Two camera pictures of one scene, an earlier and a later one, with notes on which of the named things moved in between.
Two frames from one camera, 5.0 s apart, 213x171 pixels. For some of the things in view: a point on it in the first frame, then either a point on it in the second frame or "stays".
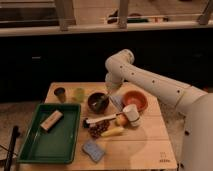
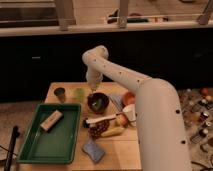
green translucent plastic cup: [79, 95] stays
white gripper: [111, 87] -> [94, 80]
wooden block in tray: [52, 120] stays
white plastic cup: [131, 112] stays
